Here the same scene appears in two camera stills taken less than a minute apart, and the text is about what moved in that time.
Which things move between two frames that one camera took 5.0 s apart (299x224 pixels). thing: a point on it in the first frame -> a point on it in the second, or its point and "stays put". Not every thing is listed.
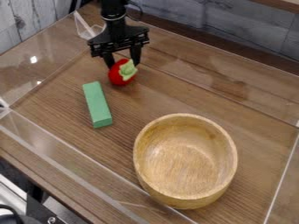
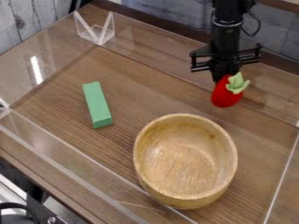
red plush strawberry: (123, 71) -> (228, 89)
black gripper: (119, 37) -> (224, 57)
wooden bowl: (184, 156) stays put
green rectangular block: (97, 104) stays put
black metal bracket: (37, 210) stays put
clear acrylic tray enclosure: (181, 141) stays put
